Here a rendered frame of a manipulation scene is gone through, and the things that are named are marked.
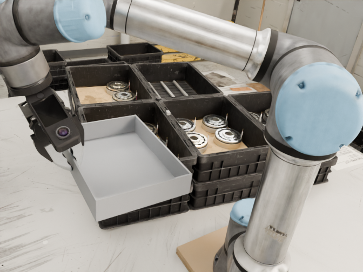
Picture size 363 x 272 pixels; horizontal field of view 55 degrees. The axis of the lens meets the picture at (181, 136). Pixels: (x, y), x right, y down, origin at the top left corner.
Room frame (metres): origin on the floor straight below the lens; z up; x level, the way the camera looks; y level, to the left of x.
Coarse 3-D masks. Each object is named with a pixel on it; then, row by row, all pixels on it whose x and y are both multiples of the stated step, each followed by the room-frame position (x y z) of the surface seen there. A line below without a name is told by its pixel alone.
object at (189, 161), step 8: (104, 104) 1.13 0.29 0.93; (112, 104) 1.13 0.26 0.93; (120, 104) 1.14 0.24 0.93; (128, 104) 1.15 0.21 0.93; (136, 104) 1.16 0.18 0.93; (80, 112) 1.05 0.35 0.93; (80, 120) 1.02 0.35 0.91; (168, 120) 1.06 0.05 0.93; (176, 128) 1.01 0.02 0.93; (184, 144) 0.92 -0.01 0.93; (192, 152) 0.88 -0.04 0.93; (184, 160) 0.83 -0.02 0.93; (192, 160) 0.84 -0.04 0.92
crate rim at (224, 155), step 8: (208, 96) 1.30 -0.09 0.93; (216, 96) 1.31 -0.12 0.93; (224, 96) 1.32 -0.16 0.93; (160, 104) 1.18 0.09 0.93; (232, 104) 1.26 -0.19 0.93; (240, 112) 1.20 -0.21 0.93; (176, 120) 1.07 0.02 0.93; (184, 136) 0.97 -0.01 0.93; (192, 144) 0.93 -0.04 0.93; (224, 152) 0.90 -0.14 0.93; (232, 152) 0.90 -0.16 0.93; (240, 152) 0.91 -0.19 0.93; (248, 152) 0.93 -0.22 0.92; (256, 152) 0.94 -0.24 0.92; (264, 152) 0.95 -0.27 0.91; (200, 160) 0.86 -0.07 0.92; (208, 160) 0.87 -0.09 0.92; (216, 160) 0.88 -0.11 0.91
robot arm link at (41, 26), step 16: (16, 0) 0.50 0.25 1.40; (32, 0) 0.49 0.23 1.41; (48, 0) 0.49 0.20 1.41; (64, 0) 0.49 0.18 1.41; (80, 0) 0.49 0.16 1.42; (96, 0) 0.52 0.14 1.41; (16, 16) 0.48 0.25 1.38; (32, 16) 0.48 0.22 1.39; (48, 16) 0.48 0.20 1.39; (64, 16) 0.48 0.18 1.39; (80, 16) 0.48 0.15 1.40; (96, 16) 0.50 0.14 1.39; (32, 32) 0.48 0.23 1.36; (48, 32) 0.48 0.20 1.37; (64, 32) 0.48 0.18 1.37; (80, 32) 0.48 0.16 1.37; (96, 32) 0.49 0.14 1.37
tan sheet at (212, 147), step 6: (192, 120) 1.26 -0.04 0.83; (198, 120) 1.27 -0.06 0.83; (198, 126) 1.22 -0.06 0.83; (198, 132) 1.17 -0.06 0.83; (204, 132) 1.18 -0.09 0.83; (210, 138) 1.14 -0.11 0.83; (210, 144) 1.10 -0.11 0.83; (210, 150) 1.06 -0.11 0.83; (216, 150) 1.06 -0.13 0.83; (222, 150) 1.07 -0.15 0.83; (228, 150) 1.07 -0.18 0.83
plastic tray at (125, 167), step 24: (120, 120) 0.75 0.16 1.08; (96, 144) 0.69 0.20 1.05; (120, 144) 0.71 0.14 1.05; (144, 144) 0.72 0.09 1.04; (96, 168) 0.60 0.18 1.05; (120, 168) 0.61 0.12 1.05; (144, 168) 0.62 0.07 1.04; (168, 168) 0.63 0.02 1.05; (96, 192) 0.52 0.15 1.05; (120, 192) 0.53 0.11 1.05; (144, 192) 0.50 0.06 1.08; (168, 192) 0.53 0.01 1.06; (96, 216) 0.45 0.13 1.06
